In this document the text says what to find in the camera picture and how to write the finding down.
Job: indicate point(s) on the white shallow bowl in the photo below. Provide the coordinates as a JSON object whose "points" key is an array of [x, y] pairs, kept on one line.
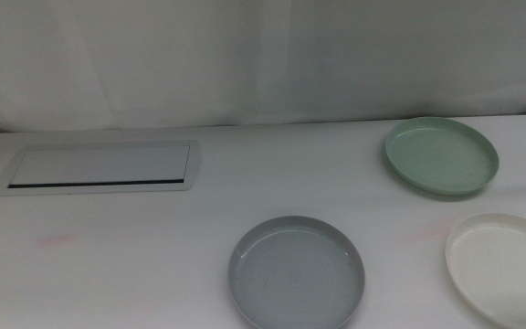
{"points": [[500, 269]]}

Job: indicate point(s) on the pale green shallow bowl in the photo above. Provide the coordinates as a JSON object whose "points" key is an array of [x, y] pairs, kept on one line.
{"points": [[441, 155]]}

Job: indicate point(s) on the white backdrop curtain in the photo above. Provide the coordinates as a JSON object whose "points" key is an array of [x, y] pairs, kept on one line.
{"points": [[245, 59]]}

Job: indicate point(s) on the grey shallow bowl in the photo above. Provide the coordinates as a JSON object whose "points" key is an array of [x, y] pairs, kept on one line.
{"points": [[297, 279]]}

